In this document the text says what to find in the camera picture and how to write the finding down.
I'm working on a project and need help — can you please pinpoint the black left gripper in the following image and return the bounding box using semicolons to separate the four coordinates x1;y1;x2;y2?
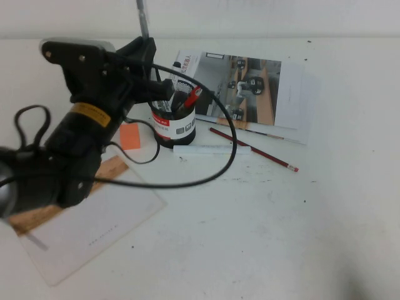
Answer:
64;36;176;117

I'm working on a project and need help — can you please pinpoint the grey transparent gel pen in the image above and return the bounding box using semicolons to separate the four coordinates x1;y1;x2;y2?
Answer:
136;0;151;40

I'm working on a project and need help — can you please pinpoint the black pen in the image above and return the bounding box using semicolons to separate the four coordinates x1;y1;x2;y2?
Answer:
171;91;188;114

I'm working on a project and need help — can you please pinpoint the red pen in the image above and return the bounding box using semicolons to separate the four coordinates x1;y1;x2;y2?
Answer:
183;84;204;109

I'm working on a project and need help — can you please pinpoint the black mesh pen holder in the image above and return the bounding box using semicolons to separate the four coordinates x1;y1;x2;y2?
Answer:
149;79;198;149

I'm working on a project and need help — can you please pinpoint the white marker pen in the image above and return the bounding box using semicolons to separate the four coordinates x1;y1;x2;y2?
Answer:
172;144;252;156

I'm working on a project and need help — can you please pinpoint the orange rectangular block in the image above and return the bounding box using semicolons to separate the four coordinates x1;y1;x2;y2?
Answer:
119;122;142;151

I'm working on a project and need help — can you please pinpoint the office photo brochure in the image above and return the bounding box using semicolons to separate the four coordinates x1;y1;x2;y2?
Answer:
172;50;306;130

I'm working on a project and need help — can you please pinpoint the thin colour-edged brochure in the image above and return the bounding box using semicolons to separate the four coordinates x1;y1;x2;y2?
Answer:
195;116;285;141

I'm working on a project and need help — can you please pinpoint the red pencil with eraser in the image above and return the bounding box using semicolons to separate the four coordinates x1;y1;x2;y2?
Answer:
209;126;299;174

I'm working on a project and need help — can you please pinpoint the desert car brochure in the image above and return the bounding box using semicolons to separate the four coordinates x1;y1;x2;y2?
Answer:
7;146;168;288

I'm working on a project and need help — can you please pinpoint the white paper sheet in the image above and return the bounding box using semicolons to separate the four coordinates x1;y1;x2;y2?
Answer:
281;56;323;146

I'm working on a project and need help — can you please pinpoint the thin black cable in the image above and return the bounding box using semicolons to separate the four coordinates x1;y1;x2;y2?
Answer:
105;116;162;166

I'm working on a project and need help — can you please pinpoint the long black cable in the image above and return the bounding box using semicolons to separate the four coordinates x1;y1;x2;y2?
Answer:
0;61;238;190

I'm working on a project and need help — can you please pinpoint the looped black cable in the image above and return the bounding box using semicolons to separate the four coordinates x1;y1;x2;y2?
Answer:
13;104;53;154

